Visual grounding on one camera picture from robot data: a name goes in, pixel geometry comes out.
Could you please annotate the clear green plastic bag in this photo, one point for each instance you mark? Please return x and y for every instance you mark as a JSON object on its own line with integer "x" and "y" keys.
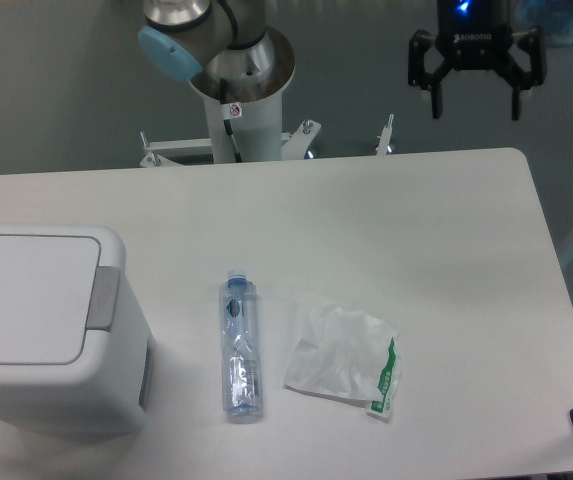
{"x": 345, "y": 354}

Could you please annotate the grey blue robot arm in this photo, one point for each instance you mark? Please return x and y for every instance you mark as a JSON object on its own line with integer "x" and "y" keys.
{"x": 183, "y": 37}

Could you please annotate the clear plastic water bottle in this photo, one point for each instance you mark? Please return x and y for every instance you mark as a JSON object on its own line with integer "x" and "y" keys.
{"x": 242, "y": 379}

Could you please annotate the blue plastic bag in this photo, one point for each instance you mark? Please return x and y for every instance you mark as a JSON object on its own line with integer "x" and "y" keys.
{"x": 554, "y": 17}

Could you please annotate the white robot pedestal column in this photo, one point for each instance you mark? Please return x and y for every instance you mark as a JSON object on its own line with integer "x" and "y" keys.
{"x": 251, "y": 131}

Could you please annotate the white trash can body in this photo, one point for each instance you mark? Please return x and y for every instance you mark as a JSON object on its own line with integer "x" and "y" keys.
{"x": 103, "y": 391}

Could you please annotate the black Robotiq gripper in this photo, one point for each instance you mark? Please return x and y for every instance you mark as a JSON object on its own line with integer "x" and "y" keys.
{"x": 476, "y": 35}

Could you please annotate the white pedestal base frame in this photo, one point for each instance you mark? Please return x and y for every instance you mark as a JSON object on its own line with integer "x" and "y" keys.
{"x": 297, "y": 145}

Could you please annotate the white trash can lid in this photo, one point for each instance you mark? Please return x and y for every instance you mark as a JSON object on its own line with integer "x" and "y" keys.
{"x": 46, "y": 284}

